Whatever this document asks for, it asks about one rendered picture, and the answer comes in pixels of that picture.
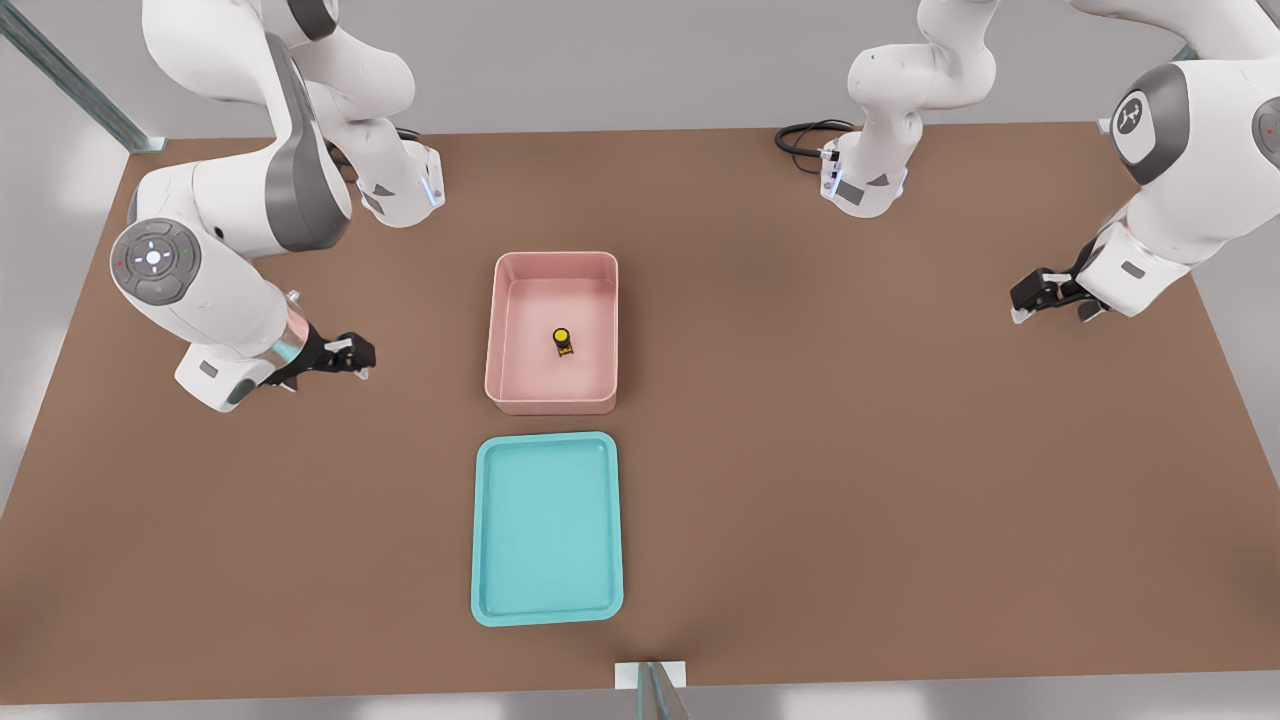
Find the pink plastic box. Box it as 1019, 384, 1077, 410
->
484, 251, 620, 416

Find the pale blue-green tray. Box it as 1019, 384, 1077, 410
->
470, 432, 625, 628

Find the black cable loop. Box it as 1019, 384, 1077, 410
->
774, 120, 857, 161

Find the silver frame post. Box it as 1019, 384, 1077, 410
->
0, 0, 167, 154
614, 660, 689, 720

